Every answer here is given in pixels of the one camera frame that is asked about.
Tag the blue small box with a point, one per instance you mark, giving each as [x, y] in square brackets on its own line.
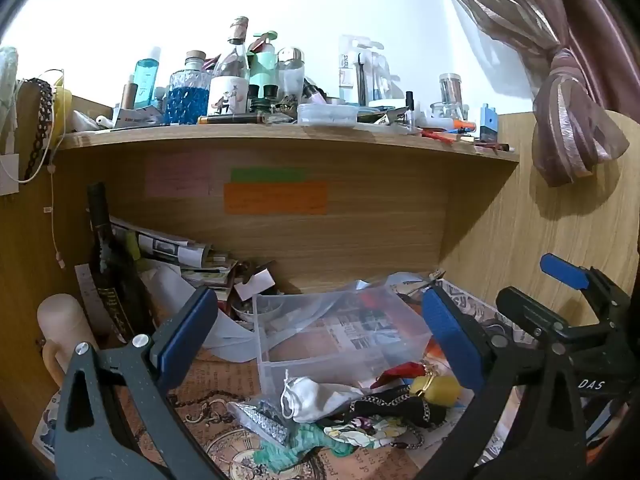
[489, 124]

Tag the floral printed cloth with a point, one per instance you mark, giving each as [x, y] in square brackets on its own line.
[357, 435]

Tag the mauve striped curtain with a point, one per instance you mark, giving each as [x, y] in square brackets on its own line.
[575, 110]

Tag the teal lace cloth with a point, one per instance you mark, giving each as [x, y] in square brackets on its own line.
[300, 450]

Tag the orange sticky note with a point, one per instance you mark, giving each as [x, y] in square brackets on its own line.
[275, 198]

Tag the wooden shelf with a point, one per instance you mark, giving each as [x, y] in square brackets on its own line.
[300, 142]

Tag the rolled newspaper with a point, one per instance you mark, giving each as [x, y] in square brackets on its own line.
[165, 247]

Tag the glass jar with foil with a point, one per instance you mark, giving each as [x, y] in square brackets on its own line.
[450, 89]

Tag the clear plastic storage box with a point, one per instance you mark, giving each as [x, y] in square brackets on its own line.
[330, 340]

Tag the white lace cloth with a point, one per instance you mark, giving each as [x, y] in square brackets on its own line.
[7, 85]

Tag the clear blister packs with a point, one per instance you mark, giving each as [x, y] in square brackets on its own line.
[362, 70]

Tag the teal liquid bottle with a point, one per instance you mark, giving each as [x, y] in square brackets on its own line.
[146, 80]

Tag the small white bowl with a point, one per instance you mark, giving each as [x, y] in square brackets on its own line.
[247, 312]

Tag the dark pen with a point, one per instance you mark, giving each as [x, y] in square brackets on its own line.
[230, 119]

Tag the white card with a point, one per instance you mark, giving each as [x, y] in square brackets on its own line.
[254, 285]

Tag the beige cylinder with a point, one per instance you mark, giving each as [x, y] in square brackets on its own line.
[65, 325]

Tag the white paper sheet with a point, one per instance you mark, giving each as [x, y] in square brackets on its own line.
[170, 285]

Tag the clear corked bottle white label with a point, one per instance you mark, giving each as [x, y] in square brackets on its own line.
[227, 95]

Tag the small clear lidded box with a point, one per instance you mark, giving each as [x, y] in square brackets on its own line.
[327, 114]

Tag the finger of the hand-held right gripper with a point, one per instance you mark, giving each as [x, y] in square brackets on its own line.
[525, 310]
[565, 271]

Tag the pink sticky note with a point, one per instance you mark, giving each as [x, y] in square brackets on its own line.
[177, 177]

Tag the nail polish bottle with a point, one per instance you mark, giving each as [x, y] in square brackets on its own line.
[410, 112]

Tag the green sticky note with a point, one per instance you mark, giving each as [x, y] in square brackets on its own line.
[267, 174]

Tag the clear jar silver cap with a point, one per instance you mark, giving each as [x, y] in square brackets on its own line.
[291, 77]

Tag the dark wine bottle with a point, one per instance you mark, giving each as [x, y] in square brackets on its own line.
[112, 270]

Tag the grey ruler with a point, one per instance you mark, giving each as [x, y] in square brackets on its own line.
[92, 300]

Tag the brown tube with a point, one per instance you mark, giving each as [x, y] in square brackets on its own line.
[129, 96]

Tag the cut-glass bottle blue liquid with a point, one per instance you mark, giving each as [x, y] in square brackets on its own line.
[187, 100]

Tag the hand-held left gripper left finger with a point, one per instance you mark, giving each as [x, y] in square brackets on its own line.
[187, 342]

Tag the stack of papers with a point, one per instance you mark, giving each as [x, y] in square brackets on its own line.
[210, 272]

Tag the black lace ribbon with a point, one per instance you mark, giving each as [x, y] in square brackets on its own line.
[44, 110]

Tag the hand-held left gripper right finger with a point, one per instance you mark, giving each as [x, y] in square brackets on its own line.
[450, 340]

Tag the red cloth piece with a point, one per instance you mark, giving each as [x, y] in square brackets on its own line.
[400, 372]

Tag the yellow plastic object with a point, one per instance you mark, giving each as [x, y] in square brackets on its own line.
[62, 110]

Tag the mint green bottle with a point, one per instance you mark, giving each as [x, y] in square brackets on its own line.
[262, 75]

